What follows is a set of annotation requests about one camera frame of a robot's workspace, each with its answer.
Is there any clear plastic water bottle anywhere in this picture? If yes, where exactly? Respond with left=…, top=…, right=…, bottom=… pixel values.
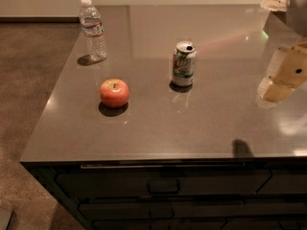
left=79, top=0, right=107, bottom=62

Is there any white green 7up can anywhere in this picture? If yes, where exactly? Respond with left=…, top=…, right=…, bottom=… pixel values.
left=172, top=41, right=198, bottom=86

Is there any red apple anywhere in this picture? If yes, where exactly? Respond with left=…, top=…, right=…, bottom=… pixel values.
left=100, top=79, right=130, bottom=108

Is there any dark cabinet with drawers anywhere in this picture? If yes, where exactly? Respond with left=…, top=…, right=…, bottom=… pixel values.
left=22, top=160, right=307, bottom=230

